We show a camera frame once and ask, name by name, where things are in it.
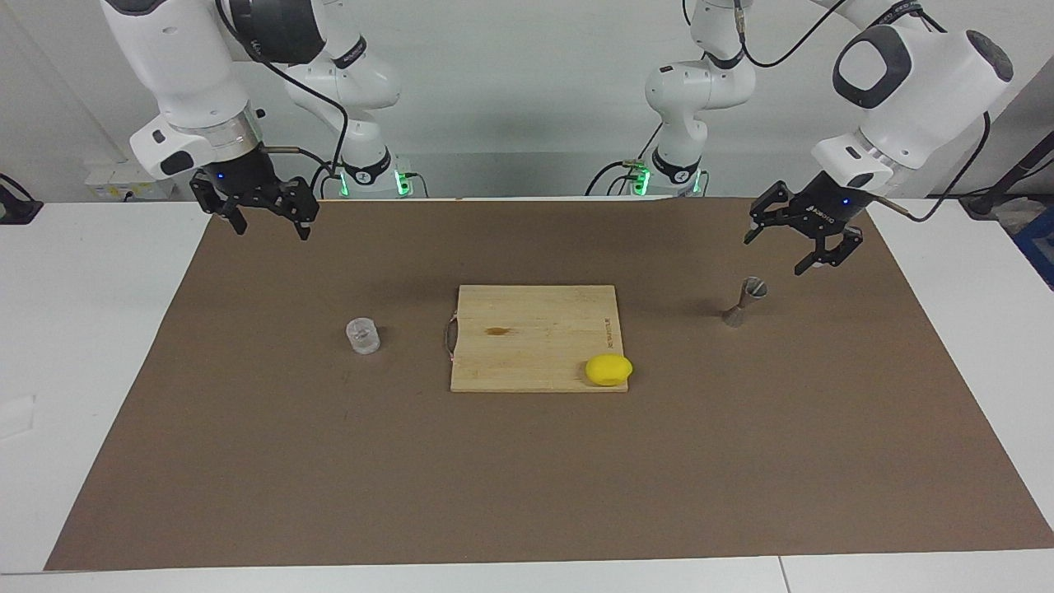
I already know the metal jigger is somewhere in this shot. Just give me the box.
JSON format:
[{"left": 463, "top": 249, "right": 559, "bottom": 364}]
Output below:
[{"left": 722, "top": 277, "right": 768, "bottom": 329}]

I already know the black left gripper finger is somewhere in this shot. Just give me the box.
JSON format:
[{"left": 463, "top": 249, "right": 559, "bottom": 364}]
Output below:
[
  {"left": 794, "top": 226, "right": 864, "bottom": 277},
  {"left": 744, "top": 181, "right": 800, "bottom": 245}
]

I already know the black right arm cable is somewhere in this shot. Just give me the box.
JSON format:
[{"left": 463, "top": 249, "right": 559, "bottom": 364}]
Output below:
[{"left": 216, "top": 0, "right": 351, "bottom": 194}]

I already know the white tape patch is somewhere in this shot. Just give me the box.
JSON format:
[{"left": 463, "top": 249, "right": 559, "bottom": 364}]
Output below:
[{"left": 0, "top": 395, "right": 38, "bottom": 440}]

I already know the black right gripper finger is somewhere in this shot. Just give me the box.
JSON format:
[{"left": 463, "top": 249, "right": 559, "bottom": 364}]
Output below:
[
  {"left": 270, "top": 177, "right": 320, "bottom": 240},
  {"left": 189, "top": 173, "right": 248, "bottom": 236}
]

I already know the clear plastic cup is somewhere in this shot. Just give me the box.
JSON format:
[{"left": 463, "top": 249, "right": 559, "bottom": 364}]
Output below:
[{"left": 345, "top": 317, "right": 382, "bottom": 356}]

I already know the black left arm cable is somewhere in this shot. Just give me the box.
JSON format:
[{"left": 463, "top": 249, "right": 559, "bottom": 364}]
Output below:
[{"left": 682, "top": 0, "right": 991, "bottom": 223}]

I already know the black stand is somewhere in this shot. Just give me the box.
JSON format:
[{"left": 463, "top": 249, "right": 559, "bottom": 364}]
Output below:
[{"left": 959, "top": 130, "right": 1054, "bottom": 219}]

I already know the yellow lemon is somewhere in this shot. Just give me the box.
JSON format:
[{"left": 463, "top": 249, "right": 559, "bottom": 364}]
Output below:
[{"left": 585, "top": 353, "right": 634, "bottom": 387}]

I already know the black base cable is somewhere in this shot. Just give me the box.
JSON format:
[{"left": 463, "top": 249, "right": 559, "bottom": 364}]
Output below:
[
  {"left": 586, "top": 124, "right": 664, "bottom": 196},
  {"left": 309, "top": 161, "right": 343, "bottom": 198}
]

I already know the brown table mat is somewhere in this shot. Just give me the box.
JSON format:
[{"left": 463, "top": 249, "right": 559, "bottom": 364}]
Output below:
[{"left": 44, "top": 196, "right": 1054, "bottom": 572}]

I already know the wooden cutting board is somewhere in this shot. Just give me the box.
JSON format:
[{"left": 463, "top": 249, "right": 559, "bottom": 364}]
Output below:
[{"left": 445, "top": 285, "right": 629, "bottom": 394}]

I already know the black clamp mount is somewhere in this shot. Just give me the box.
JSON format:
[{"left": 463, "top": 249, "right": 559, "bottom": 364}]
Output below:
[{"left": 0, "top": 173, "right": 44, "bottom": 225}]

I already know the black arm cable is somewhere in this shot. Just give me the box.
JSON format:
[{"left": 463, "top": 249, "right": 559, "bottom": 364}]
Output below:
[
  {"left": 216, "top": 0, "right": 351, "bottom": 194},
  {"left": 682, "top": 0, "right": 991, "bottom": 223}
]

